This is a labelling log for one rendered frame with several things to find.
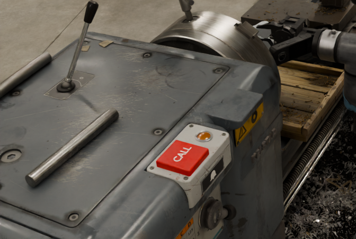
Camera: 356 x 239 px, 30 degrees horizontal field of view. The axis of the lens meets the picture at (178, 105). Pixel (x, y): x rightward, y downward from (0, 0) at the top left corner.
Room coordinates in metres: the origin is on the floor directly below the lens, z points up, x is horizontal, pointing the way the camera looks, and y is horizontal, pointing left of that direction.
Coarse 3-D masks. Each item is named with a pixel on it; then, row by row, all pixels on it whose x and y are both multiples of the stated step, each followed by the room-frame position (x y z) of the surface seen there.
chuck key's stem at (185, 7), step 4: (180, 0) 1.32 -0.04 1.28; (184, 0) 1.31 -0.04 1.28; (180, 4) 1.32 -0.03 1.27; (184, 4) 1.31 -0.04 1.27; (188, 4) 1.31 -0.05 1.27; (184, 8) 1.31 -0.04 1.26; (188, 8) 1.31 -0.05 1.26; (184, 12) 1.32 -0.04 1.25; (188, 12) 1.31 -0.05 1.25; (188, 16) 1.31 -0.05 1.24; (192, 16) 1.32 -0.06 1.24; (188, 20) 1.31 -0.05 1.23; (192, 20) 1.31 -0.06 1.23
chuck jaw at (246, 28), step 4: (240, 24) 1.30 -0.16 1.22; (244, 24) 1.32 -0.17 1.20; (248, 24) 1.32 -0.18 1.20; (236, 28) 1.28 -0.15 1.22; (240, 28) 1.28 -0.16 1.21; (244, 28) 1.29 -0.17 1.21; (248, 28) 1.31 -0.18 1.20; (252, 28) 1.32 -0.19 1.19; (244, 32) 1.28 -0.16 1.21; (248, 32) 1.28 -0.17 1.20; (252, 32) 1.30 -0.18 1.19; (256, 32) 1.31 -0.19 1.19; (248, 36) 1.27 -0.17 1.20; (252, 36) 1.27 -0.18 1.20
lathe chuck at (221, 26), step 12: (204, 12) 1.34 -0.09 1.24; (180, 24) 1.31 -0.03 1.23; (192, 24) 1.29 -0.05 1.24; (204, 24) 1.28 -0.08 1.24; (216, 24) 1.28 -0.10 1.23; (228, 24) 1.28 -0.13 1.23; (216, 36) 1.23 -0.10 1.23; (228, 36) 1.24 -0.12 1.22; (240, 36) 1.25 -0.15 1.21; (240, 48) 1.22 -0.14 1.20; (252, 48) 1.23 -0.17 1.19; (264, 48) 1.25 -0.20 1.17; (252, 60) 1.20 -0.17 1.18; (264, 60) 1.23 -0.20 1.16; (276, 72) 1.23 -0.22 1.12
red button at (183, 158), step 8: (176, 144) 0.82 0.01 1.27; (184, 144) 0.82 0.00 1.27; (192, 144) 0.82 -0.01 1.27; (168, 152) 0.81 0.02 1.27; (176, 152) 0.80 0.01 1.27; (184, 152) 0.80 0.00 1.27; (192, 152) 0.80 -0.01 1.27; (200, 152) 0.80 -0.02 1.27; (208, 152) 0.80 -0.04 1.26; (160, 160) 0.79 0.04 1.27; (168, 160) 0.79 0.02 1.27; (176, 160) 0.78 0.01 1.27; (184, 160) 0.78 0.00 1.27; (192, 160) 0.78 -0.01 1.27; (200, 160) 0.78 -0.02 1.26; (168, 168) 0.78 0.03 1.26; (176, 168) 0.77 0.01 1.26; (184, 168) 0.76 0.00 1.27; (192, 168) 0.76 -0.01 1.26
